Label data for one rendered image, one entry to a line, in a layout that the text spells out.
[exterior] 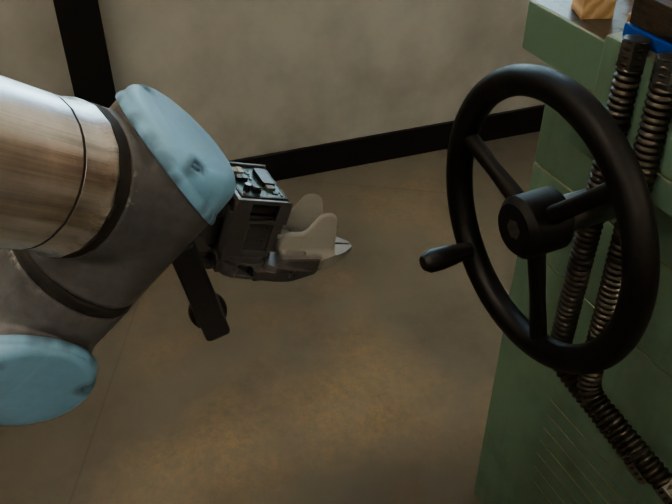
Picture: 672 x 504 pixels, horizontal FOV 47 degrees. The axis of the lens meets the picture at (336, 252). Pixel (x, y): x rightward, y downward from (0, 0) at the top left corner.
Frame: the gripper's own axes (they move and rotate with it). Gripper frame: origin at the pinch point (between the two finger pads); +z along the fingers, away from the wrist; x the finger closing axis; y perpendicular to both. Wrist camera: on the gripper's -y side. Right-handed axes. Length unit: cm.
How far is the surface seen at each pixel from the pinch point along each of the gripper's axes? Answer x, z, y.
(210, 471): 36, 17, -74
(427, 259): -3.0, 9.0, 1.4
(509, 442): 5, 49, -38
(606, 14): 8.7, 29.8, 27.2
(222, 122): 128, 42, -42
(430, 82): 122, 99, -19
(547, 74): -9.1, 7.1, 23.9
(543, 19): 14.1, 26.5, 24.0
